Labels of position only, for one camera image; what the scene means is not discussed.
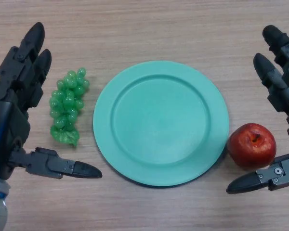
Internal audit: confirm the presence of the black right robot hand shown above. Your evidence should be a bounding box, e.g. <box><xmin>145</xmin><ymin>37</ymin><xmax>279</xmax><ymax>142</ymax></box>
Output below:
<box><xmin>226</xmin><ymin>25</ymin><xmax>289</xmax><ymax>194</ymax></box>

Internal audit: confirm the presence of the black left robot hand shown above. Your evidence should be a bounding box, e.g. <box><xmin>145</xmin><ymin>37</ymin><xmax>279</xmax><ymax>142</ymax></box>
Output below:
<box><xmin>0</xmin><ymin>22</ymin><xmax>103</xmax><ymax>181</ymax></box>

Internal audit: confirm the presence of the red apple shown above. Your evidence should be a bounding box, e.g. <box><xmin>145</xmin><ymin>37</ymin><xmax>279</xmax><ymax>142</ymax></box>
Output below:
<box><xmin>227</xmin><ymin>123</ymin><xmax>277</xmax><ymax>169</ymax></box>

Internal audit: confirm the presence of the green round plate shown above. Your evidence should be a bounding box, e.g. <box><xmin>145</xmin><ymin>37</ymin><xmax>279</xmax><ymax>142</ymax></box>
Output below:
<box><xmin>93</xmin><ymin>60</ymin><xmax>230</xmax><ymax>189</ymax></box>

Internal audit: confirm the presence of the green grape bunch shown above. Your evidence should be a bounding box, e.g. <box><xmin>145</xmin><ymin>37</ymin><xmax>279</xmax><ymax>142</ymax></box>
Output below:
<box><xmin>49</xmin><ymin>67</ymin><xmax>91</xmax><ymax>148</ymax></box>

